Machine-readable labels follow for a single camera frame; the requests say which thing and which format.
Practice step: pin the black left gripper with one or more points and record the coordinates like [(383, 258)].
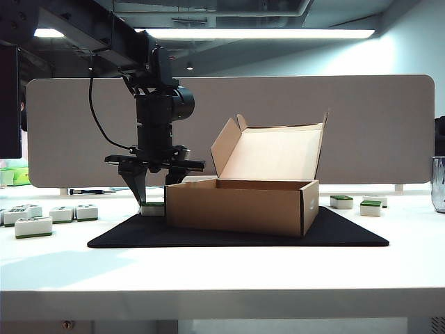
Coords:
[(154, 132)]

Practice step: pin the green-backed white mahjong tile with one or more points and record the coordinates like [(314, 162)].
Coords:
[(371, 209), (1, 217), (341, 202), (62, 214), (384, 202), (14, 216), (153, 209), (36, 210), (33, 228), (87, 213)]

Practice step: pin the brown cardboard box with lid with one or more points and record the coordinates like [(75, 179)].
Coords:
[(236, 208)]

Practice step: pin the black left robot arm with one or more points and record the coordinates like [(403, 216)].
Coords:
[(104, 38)]

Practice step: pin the black rectangular mat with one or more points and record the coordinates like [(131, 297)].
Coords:
[(139, 236)]

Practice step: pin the black screwdriver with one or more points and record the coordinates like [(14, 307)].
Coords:
[(87, 191)]

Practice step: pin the white divider foot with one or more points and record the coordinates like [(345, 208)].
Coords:
[(399, 188), (64, 192)]

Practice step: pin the bright green package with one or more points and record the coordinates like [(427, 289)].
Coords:
[(17, 177)]

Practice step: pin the dark monitor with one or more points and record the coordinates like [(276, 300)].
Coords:
[(8, 104)]

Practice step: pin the small round metal fitting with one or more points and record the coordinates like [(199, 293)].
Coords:
[(68, 324)]

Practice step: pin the grey desk divider panel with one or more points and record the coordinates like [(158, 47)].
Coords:
[(382, 160)]

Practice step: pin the clear glass cup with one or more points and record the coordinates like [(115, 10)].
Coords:
[(438, 184)]

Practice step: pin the black chair back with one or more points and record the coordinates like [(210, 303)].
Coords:
[(440, 135)]

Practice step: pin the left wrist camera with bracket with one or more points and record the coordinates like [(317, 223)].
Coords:
[(183, 153)]

